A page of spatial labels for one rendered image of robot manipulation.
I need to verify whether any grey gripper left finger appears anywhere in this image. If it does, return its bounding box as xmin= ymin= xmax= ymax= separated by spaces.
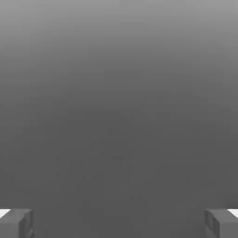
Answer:
xmin=0 ymin=208 xmax=34 ymax=238

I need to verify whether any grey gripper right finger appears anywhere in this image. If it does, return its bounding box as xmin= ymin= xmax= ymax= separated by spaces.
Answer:
xmin=204 ymin=208 xmax=238 ymax=238

